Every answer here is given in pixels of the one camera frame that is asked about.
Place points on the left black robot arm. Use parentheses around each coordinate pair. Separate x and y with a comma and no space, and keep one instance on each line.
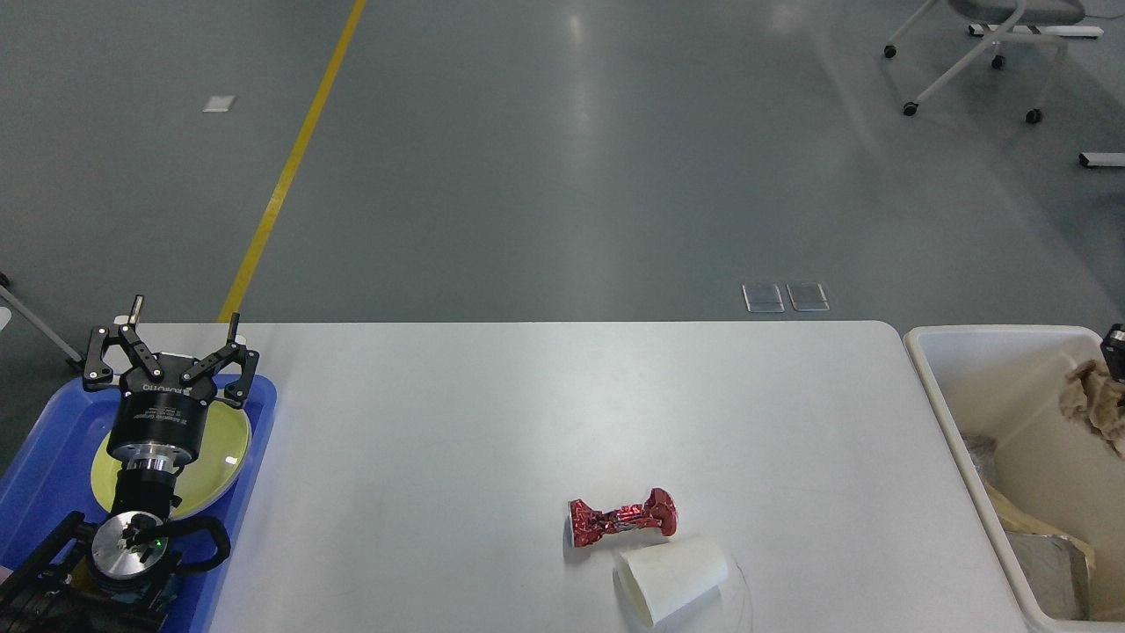
(122,573)

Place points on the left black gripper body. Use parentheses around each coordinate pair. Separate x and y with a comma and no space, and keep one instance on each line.
(159,426)

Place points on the large paper bag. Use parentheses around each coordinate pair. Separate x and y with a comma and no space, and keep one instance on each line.
(1016,520)

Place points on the clear floor plate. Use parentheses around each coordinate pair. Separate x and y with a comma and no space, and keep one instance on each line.
(763,298)
(808,297)

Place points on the white office chair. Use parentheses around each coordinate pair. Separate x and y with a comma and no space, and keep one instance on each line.
(1031,23)

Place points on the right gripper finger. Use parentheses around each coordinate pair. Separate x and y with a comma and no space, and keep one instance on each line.
(1113,352)

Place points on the white floor rail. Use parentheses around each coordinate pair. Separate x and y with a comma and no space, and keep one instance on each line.
(1102,160)

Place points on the brown paper ball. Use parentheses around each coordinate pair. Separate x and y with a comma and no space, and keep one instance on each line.
(1091,398)

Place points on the clear plastic bag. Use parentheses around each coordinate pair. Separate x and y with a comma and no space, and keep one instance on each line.
(1057,573)

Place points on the yellow plastic plate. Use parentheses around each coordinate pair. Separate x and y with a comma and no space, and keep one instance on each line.
(225,444)

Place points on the white paper cup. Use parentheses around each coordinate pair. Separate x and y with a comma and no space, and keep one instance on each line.
(659,580)

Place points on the left clear floor plate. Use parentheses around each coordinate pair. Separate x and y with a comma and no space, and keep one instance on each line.
(763,298)

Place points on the blue plastic tray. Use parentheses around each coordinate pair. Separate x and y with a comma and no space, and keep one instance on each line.
(50,474)

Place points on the right clear floor plate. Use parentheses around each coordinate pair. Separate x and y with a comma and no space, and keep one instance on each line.
(808,297)

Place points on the red foil wrapper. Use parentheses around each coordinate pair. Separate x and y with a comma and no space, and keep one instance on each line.
(588,525)

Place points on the beige plastic bin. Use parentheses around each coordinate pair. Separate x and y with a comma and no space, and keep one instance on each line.
(1004,382)

